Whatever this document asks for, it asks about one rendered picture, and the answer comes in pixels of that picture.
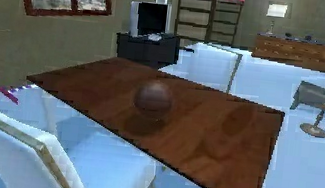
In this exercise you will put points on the brown basketball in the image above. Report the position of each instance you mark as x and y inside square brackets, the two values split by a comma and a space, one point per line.
[153, 98]

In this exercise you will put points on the brown wooden table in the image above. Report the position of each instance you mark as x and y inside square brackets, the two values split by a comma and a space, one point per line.
[180, 124]

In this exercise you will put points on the black television stand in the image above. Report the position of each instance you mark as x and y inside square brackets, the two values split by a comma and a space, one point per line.
[148, 48]

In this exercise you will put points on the white object on stand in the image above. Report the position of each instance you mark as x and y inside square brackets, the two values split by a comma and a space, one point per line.
[154, 37]

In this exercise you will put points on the black television set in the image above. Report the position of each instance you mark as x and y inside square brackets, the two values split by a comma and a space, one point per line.
[151, 18]

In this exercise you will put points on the dark wooden bunk bed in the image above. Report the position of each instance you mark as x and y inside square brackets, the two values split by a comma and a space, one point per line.
[210, 13]

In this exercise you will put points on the small statue on dresser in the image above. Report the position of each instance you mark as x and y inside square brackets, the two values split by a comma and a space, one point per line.
[271, 27]

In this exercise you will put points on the brown wooden dresser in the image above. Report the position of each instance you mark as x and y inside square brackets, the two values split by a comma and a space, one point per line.
[292, 52]

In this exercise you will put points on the white chair with tan trim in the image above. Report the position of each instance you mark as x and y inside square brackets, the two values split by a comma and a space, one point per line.
[30, 148]

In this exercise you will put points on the magenta stick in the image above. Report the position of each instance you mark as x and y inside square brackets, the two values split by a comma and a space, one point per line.
[9, 94]

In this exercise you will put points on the white chair with grey frame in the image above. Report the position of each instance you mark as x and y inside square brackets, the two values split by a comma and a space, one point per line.
[207, 66]

